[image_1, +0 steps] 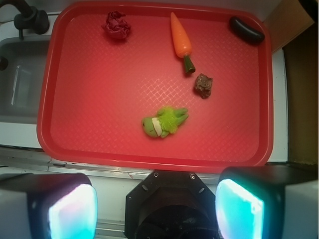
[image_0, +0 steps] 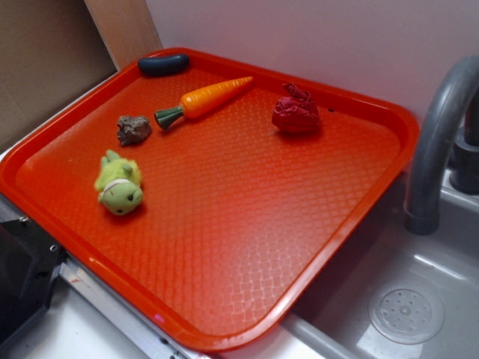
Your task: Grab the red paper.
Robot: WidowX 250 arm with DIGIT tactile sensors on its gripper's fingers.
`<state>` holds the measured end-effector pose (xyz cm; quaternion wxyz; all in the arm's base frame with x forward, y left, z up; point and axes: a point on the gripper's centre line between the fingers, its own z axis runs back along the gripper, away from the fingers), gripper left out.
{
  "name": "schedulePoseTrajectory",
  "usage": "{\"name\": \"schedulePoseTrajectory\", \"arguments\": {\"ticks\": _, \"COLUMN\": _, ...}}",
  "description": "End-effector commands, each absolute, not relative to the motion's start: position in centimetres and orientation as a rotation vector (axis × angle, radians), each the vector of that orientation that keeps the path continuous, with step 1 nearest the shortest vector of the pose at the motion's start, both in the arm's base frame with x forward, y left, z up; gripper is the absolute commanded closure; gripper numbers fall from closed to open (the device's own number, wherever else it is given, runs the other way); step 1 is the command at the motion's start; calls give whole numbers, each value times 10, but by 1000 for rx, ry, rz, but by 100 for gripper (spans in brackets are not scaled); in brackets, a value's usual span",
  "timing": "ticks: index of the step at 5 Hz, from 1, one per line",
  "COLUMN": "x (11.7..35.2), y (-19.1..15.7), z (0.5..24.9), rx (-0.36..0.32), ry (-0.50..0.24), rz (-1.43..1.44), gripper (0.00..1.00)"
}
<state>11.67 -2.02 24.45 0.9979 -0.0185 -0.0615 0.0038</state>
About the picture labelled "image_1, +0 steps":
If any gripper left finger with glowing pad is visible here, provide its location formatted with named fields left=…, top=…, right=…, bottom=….
left=0, top=173, right=98, bottom=239

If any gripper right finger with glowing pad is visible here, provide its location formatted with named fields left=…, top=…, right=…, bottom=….
left=215, top=166, right=319, bottom=239

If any green plush toy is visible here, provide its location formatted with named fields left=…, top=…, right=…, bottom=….
left=142, top=106, right=189, bottom=138

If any grey toy sink basin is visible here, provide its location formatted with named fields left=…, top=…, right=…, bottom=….
left=0, top=35, right=50, bottom=124

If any brown rock chunk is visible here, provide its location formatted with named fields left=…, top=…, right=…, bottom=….
left=194, top=73, right=213, bottom=99

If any red plastic tray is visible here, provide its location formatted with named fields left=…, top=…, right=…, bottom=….
left=37, top=1, right=273, bottom=173

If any orange toy carrot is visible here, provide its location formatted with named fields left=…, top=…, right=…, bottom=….
left=170, top=12, right=196, bottom=74

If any black toy sausage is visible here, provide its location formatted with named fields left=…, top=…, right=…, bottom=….
left=229, top=16, right=265, bottom=45

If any brown cardboard box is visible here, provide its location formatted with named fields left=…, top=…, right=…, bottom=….
left=264, top=0, right=315, bottom=53

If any black toy faucet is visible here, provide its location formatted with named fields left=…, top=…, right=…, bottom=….
left=0, top=0, right=50, bottom=40

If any crumpled red paper ball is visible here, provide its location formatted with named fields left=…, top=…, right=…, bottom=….
left=101, top=11, right=131, bottom=40

